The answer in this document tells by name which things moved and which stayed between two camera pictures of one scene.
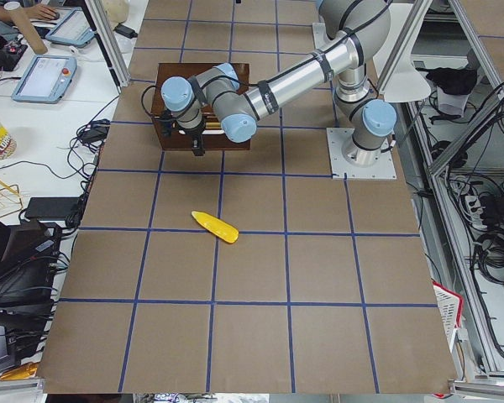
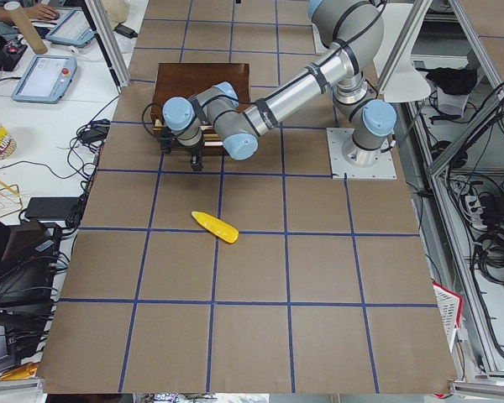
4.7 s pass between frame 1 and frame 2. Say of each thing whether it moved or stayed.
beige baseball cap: stayed
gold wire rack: stayed
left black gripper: moved
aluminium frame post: stayed
